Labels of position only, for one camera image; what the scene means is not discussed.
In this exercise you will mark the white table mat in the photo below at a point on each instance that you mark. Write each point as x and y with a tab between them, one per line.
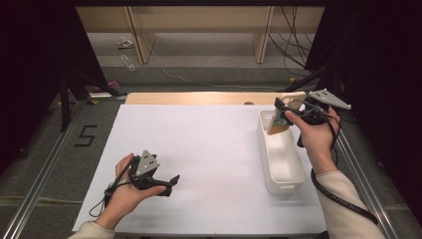
212	142

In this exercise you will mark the white plastic bin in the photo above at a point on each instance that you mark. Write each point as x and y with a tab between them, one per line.
285	159

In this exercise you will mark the black curtain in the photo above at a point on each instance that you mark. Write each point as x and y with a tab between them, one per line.
381	83
33	66

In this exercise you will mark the person's left hand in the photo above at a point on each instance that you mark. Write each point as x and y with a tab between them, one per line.
124	202

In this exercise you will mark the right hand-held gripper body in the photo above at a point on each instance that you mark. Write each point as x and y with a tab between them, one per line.
328	99

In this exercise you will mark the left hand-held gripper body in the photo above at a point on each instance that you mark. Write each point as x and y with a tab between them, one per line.
146	164

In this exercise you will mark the clear plastic bottle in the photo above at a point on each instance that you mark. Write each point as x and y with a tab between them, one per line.
127	62

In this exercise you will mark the person's right hand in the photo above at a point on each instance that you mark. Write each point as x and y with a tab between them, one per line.
318	139

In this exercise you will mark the light wooden shelf unit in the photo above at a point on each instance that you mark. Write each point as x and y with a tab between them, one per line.
199	18

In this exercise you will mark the black metal stand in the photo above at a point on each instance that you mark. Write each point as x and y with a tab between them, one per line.
64	103
336	83

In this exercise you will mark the pink packet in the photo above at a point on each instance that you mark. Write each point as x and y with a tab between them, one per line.
111	84

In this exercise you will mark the metal floor rail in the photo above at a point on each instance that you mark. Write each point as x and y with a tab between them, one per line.
43	179
361	179

